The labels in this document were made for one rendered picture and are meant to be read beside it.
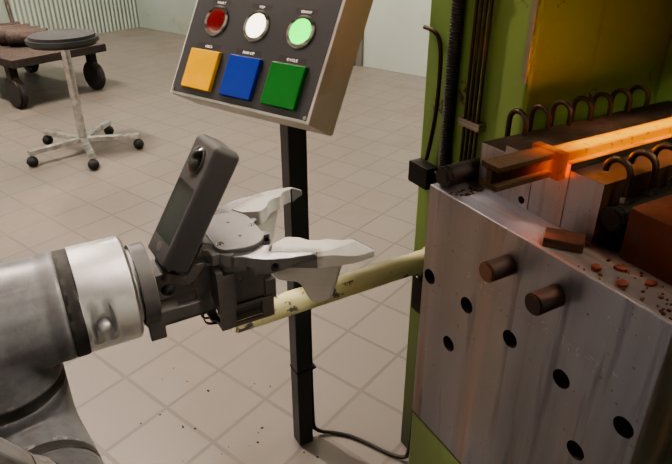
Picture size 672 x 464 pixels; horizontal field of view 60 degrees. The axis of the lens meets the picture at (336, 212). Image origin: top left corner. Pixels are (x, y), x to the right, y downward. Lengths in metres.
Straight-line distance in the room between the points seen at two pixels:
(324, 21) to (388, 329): 1.28
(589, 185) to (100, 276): 0.53
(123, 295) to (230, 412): 1.32
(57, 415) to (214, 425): 1.22
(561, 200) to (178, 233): 0.47
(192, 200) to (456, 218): 0.44
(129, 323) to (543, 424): 0.55
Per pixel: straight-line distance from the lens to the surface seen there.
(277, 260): 0.50
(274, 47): 1.05
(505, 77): 1.01
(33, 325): 0.49
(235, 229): 0.54
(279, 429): 1.73
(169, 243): 0.51
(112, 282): 0.49
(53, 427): 0.55
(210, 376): 1.91
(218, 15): 1.16
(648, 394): 0.71
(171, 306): 0.54
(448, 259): 0.87
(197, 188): 0.49
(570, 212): 0.77
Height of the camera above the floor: 1.26
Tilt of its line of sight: 27 degrees down
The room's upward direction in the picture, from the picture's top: straight up
